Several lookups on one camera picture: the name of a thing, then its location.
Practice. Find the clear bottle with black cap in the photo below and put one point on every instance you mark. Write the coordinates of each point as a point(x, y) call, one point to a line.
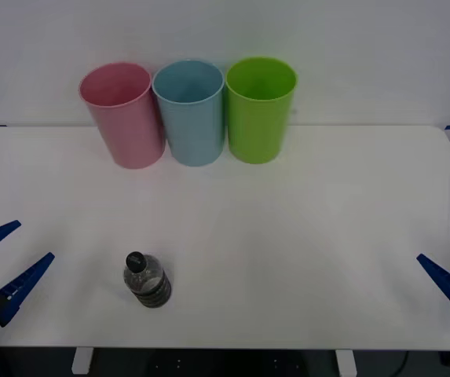
point(150, 284)

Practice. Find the white table leg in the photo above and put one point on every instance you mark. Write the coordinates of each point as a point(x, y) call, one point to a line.
point(346, 362)
point(81, 360)

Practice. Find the pink plastic bin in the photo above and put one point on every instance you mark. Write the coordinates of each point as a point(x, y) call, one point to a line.
point(128, 129)

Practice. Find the pale blue plastic bin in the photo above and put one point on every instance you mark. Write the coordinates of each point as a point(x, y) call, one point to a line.
point(193, 129)

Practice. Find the green plastic bin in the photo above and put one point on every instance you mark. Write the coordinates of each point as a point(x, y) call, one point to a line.
point(256, 129)

